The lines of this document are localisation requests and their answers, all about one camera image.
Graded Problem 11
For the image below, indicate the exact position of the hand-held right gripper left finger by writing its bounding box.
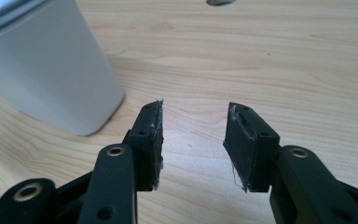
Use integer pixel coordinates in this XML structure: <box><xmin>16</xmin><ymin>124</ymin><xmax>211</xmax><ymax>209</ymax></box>
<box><xmin>122</xmin><ymin>98</ymin><xmax>165</xmax><ymax>192</ymax></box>

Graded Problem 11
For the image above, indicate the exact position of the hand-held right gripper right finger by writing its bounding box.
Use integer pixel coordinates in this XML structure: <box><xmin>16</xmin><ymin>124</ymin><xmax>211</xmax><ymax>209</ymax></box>
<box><xmin>222</xmin><ymin>101</ymin><xmax>282</xmax><ymax>193</ymax></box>

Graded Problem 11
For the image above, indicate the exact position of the grey plastic storage box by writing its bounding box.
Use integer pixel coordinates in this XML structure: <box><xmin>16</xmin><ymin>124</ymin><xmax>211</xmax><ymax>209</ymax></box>
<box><xmin>0</xmin><ymin>0</ymin><xmax>126</xmax><ymax>137</ymax></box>

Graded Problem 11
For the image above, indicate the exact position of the grey table cable grommet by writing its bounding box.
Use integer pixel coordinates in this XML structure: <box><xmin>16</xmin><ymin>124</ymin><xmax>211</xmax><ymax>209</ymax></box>
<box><xmin>206</xmin><ymin>0</ymin><xmax>237</xmax><ymax>7</ymax></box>

